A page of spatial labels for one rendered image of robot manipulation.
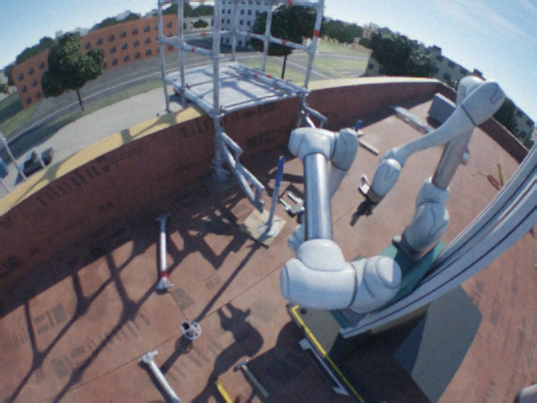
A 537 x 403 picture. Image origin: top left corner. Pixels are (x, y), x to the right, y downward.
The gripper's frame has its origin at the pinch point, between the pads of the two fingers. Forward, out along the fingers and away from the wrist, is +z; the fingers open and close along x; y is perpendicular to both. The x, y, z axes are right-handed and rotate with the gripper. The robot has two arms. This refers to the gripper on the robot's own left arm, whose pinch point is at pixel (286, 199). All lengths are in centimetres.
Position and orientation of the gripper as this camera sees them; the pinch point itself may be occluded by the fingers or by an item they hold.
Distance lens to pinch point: 149.6
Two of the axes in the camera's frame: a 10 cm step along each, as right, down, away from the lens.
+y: 1.1, -6.5, -7.5
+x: -7.6, 4.3, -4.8
